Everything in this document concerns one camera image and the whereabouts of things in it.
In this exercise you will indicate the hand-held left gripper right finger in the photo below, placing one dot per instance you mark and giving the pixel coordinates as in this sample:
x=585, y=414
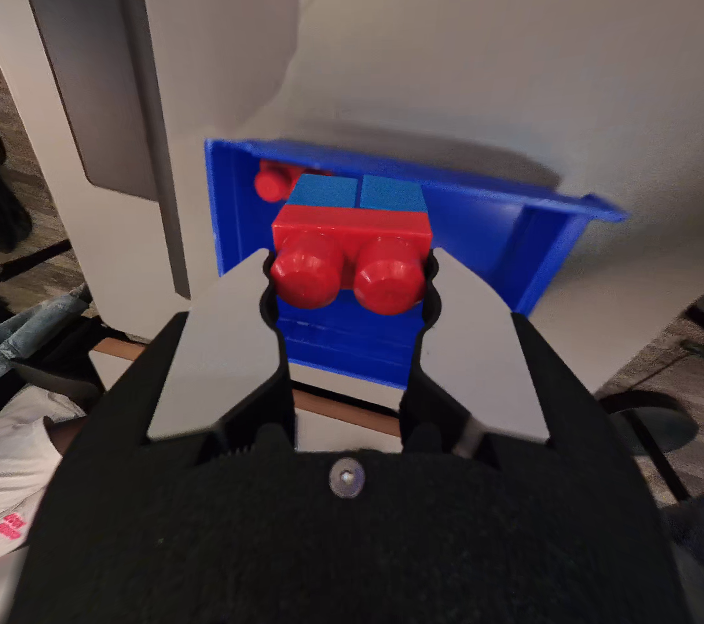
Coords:
x=478, y=360

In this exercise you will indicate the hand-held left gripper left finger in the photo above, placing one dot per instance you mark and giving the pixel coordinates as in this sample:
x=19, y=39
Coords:
x=220, y=360

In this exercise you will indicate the blue plastic bin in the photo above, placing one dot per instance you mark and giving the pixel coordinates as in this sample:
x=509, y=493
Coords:
x=484, y=239

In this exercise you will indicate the red two-stud building block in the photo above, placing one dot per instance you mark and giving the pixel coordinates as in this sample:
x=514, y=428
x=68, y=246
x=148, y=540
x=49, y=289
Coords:
x=352, y=233
x=269, y=184

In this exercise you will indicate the blue one-stud building block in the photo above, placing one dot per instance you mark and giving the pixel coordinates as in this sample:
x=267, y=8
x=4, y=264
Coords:
x=393, y=195
x=324, y=192

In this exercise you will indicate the black swivel chair base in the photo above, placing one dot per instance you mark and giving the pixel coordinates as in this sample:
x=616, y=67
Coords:
x=654, y=426

